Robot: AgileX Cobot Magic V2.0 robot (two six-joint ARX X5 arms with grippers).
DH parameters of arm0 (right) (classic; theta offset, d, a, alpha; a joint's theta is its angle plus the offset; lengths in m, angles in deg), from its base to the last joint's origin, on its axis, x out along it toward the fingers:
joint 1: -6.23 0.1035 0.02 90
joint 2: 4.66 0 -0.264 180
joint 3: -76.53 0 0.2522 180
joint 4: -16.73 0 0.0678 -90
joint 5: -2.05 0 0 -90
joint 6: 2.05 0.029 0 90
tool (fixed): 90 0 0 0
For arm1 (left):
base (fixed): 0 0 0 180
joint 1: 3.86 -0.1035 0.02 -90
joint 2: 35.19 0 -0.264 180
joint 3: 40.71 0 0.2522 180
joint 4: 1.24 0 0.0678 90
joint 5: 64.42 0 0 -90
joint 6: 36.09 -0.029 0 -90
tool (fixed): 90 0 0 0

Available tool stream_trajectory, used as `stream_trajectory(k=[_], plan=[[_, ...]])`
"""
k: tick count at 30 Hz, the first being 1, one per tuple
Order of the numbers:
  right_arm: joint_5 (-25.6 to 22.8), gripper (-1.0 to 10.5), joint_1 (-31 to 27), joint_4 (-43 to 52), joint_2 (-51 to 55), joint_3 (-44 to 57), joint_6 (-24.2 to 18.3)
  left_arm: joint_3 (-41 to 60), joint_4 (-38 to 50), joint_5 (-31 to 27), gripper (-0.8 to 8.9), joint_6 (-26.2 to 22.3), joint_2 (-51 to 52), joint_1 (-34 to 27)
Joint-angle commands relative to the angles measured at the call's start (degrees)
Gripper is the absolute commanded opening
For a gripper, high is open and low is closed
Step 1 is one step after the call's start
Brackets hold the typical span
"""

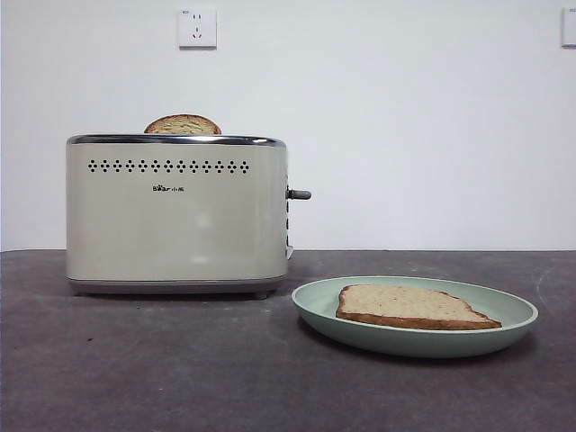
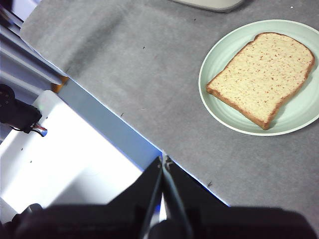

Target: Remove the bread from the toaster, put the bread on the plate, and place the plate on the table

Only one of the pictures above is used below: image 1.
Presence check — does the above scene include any white wall power socket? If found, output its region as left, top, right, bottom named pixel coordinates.
left=178, top=7, right=219, bottom=50

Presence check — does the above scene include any white wall switch plate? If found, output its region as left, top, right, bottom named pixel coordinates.
left=560, top=7, right=576, bottom=49

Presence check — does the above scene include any pale green round plate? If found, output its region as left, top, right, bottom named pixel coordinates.
left=291, top=274, right=540, bottom=360

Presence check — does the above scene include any cream toaster with steel top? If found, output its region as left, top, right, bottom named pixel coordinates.
left=65, top=132, right=296, bottom=299

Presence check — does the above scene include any brown toasted bread slice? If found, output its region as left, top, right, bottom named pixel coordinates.
left=335, top=283, right=503, bottom=331
left=143, top=113, right=223, bottom=135

